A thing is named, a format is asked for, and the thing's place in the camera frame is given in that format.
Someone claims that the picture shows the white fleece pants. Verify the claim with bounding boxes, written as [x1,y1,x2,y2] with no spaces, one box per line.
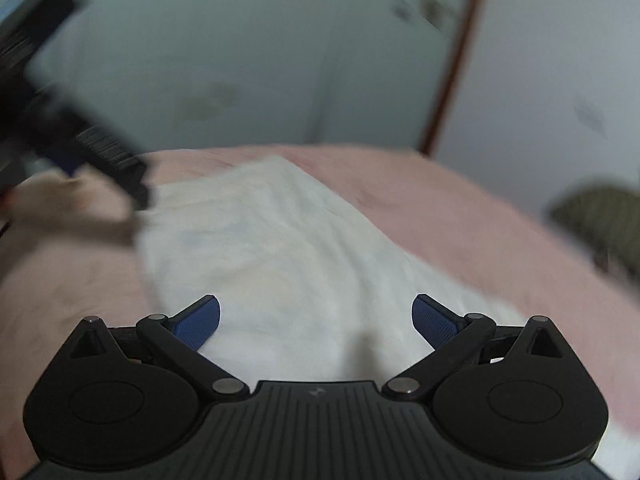
[136,154,531,384]

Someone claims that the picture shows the pink floral bed blanket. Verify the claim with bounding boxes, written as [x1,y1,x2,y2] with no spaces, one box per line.
[1,145,639,479]

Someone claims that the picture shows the white sliding wardrobe door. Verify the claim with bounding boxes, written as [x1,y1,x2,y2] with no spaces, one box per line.
[30,0,466,151]

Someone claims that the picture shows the green upholstered headboard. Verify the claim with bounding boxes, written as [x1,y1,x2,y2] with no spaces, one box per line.
[549,182,639,283]

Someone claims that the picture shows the brown wooden wardrobe frame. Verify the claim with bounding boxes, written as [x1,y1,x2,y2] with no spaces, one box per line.
[420,0,485,158]

